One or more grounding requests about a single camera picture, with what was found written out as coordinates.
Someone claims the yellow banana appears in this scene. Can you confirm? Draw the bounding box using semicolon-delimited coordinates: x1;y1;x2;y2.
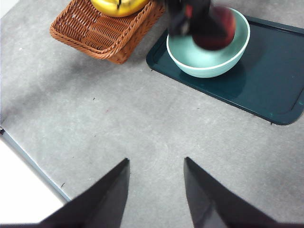
91;0;150;18

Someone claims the brown wicker basket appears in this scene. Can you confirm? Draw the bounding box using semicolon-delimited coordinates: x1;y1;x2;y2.
49;0;166;65

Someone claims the dark rectangular tray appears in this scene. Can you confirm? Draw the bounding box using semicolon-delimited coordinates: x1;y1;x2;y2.
145;15;304;126

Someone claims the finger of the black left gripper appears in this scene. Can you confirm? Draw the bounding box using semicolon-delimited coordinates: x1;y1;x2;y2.
190;0;230;38
165;0;193;37

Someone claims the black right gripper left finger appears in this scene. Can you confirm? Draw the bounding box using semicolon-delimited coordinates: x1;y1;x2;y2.
40;158;131;228

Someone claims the teal ceramic bowl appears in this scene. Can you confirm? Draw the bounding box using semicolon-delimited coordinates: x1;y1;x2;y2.
166;7;251;78

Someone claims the dark red plum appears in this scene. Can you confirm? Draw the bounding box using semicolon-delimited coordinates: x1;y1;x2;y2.
191;6;237;51

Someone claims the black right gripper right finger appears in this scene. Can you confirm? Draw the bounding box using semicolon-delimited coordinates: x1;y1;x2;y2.
183;156;281;228

